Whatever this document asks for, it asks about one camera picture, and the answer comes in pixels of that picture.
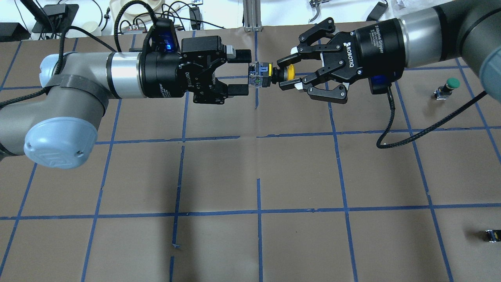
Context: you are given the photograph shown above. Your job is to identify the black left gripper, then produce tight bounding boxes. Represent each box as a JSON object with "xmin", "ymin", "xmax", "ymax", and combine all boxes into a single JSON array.
[{"xmin": 140, "ymin": 36, "xmax": 252, "ymax": 104}]

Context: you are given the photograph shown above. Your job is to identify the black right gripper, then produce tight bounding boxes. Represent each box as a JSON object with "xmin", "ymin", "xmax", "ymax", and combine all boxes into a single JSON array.
[{"xmin": 277, "ymin": 17, "xmax": 406, "ymax": 104}]

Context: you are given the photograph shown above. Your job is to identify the yellow push button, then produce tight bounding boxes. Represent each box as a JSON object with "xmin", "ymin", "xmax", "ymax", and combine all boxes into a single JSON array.
[{"xmin": 248, "ymin": 62, "xmax": 296, "ymax": 88}]

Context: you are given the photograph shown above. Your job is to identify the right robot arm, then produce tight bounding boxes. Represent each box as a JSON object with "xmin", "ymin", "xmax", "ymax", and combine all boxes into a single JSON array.
[{"xmin": 277, "ymin": 0, "xmax": 501, "ymax": 104}]

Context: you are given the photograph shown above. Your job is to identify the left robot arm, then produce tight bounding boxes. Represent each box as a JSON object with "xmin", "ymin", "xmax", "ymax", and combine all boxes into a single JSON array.
[{"xmin": 0, "ymin": 34, "xmax": 252, "ymax": 169}]

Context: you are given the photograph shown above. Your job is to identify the green push button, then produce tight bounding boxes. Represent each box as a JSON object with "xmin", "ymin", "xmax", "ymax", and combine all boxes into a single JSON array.
[{"xmin": 434, "ymin": 78, "xmax": 460, "ymax": 101}]

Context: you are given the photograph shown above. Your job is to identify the black monitor stand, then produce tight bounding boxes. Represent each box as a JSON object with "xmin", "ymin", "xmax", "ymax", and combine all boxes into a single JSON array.
[{"xmin": 20, "ymin": 0, "xmax": 79, "ymax": 34}]

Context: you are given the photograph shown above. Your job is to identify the black power adapter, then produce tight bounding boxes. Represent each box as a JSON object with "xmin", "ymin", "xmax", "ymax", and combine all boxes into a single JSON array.
[{"xmin": 366, "ymin": 0, "xmax": 389, "ymax": 22}]

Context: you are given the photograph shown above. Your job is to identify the beige tray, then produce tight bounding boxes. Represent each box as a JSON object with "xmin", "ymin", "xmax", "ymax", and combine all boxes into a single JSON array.
[{"xmin": 109, "ymin": 0, "xmax": 180, "ymax": 24}]

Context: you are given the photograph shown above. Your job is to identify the paper cup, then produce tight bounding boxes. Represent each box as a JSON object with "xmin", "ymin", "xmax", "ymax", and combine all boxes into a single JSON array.
[{"xmin": 81, "ymin": 21, "xmax": 102, "ymax": 36}]

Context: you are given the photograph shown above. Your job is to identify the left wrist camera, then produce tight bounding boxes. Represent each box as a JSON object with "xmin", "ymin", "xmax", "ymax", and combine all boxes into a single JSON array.
[{"xmin": 142, "ymin": 18, "xmax": 180, "ymax": 54}]

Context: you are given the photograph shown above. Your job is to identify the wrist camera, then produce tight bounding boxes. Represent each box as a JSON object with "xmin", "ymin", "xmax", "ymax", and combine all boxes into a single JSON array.
[
  {"xmin": 142, "ymin": 18, "xmax": 180, "ymax": 54},
  {"xmin": 368, "ymin": 74, "xmax": 391, "ymax": 95}
]

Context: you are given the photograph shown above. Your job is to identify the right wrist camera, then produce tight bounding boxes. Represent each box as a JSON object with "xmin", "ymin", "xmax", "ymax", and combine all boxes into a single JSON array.
[{"xmin": 368, "ymin": 74, "xmax": 391, "ymax": 95}]

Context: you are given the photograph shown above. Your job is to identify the aluminium frame post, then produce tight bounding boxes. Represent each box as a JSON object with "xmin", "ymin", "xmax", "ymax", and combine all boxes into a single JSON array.
[{"xmin": 243, "ymin": 0, "xmax": 263, "ymax": 32}]

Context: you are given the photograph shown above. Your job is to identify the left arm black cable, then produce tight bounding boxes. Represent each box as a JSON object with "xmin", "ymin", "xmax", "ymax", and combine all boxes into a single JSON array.
[{"xmin": 0, "ymin": 1, "xmax": 161, "ymax": 110}]

